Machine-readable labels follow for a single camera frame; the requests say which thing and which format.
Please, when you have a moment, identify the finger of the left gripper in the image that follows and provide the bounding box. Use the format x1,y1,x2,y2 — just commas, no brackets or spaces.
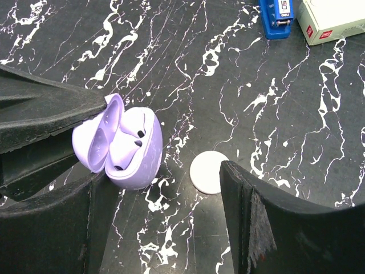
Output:
1,136,78,202
1,65,107,154

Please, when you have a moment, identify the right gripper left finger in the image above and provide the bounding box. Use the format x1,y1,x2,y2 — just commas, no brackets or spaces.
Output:
1,173,119,273

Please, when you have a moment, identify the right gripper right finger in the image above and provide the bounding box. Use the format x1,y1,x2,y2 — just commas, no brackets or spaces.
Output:
220,160,364,273

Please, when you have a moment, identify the purple earbud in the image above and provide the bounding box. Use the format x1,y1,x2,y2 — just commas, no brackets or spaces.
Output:
120,108,146,147
109,131,141,171

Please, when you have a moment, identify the purple earbud charging case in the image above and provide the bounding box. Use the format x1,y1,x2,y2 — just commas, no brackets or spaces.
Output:
72,94,163,190

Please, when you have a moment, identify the white earbud charging case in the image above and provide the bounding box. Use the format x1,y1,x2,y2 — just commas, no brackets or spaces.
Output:
189,151,229,195

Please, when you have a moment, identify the white cardboard box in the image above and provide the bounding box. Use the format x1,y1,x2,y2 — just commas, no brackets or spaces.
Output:
297,0,364,46

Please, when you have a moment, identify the blue stapler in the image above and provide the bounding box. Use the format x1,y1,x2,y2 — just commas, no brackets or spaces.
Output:
258,0,294,40

